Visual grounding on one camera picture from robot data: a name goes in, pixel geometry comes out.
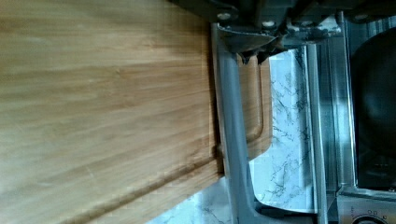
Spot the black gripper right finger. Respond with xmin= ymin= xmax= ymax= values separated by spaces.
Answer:
xmin=257 ymin=15 xmax=343 ymax=64

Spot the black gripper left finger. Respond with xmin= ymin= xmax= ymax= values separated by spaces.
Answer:
xmin=217 ymin=24 xmax=276 ymax=64

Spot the stainless steel toaster oven door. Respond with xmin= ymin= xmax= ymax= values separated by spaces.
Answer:
xmin=211 ymin=13 xmax=355 ymax=224

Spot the bamboo cutting board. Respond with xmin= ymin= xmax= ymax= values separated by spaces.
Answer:
xmin=0 ymin=0 xmax=274 ymax=224

